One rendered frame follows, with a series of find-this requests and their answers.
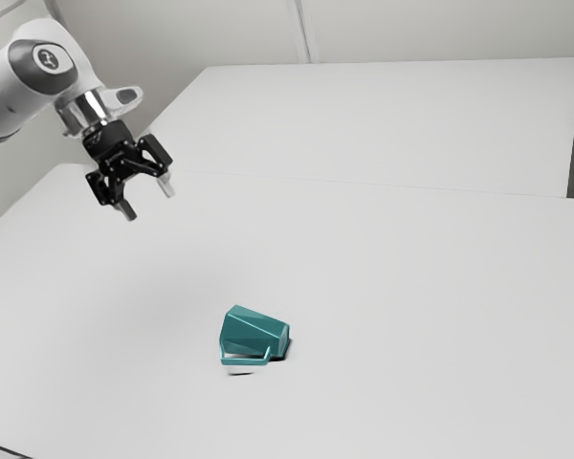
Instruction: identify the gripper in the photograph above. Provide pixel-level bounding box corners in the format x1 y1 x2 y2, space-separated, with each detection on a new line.
79 120 177 223

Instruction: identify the teal faceted mug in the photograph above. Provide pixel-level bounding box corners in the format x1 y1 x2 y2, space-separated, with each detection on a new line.
217 303 292 367

